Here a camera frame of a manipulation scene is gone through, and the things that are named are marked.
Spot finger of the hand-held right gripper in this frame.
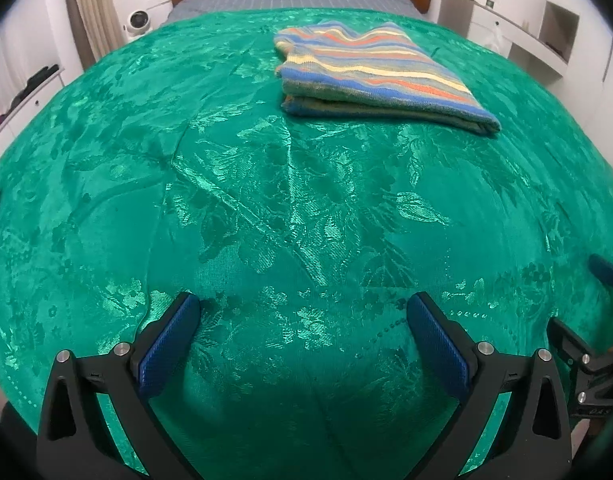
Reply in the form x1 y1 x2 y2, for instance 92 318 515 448
589 254 613 291
546 316 613 418

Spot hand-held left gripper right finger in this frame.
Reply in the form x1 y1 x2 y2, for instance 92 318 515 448
406 291 573 480

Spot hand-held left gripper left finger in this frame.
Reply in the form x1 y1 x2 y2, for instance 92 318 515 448
36 291 202 480

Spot striped colourful towel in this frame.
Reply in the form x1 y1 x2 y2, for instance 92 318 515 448
274 21 502 136

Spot green floral bedspread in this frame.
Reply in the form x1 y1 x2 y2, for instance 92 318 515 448
0 7 613 480

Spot white wardrobe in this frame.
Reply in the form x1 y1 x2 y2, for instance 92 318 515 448
539 0 613 111

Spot white low cabinet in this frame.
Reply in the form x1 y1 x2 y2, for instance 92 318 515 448
0 62 64 171

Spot white desk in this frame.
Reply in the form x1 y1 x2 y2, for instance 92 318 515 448
436 0 572 86

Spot black cloth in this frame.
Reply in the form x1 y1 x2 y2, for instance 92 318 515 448
9 63 60 108

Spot small white fan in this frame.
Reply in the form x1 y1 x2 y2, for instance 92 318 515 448
125 10 154 43

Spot beige curtain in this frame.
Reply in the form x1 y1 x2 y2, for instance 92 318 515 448
61 0 124 68

